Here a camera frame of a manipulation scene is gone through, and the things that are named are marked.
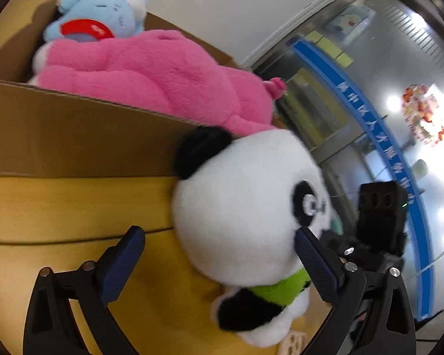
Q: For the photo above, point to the blue banner strip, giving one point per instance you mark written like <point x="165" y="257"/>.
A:
<point x="355" y="92"/>

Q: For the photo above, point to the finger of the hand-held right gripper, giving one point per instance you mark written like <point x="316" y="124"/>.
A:
<point x="336" y="244"/>

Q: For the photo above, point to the blue plush toy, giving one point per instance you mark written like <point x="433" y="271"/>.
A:
<point x="107" y="3"/>

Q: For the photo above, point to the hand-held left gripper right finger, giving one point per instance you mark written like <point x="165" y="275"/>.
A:
<point x="318" y="266"/>

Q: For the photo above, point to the yellow sticky note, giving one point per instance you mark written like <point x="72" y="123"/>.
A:
<point x="326" y="46"/>
<point x="345" y="60"/>
<point x="314" y="37"/>
<point x="335" y="53"/>

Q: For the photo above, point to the pink plush toy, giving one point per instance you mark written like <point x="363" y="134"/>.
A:
<point x="162" y="77"/>

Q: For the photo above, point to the pink phone case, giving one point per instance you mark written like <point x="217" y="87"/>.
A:
<point x="291" y="344"/>

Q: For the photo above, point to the panda plush toy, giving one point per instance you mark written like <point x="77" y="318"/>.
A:
<point x="244" y="210"/>

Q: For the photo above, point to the cardboard box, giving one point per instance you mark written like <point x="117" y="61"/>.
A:
<point x="77" y="133"/>

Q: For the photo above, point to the yellow shelf cabinet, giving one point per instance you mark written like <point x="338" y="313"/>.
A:
<point x="310" y="111"/>

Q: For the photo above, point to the red hanging decoration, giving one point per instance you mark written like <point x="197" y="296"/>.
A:
<point x="423" y="114"/>

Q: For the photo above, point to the cartoon poster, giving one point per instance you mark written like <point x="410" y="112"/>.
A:
<point x="349" y="24"/>

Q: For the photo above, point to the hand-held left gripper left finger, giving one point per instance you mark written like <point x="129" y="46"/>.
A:
<point x="120" y="266"/>

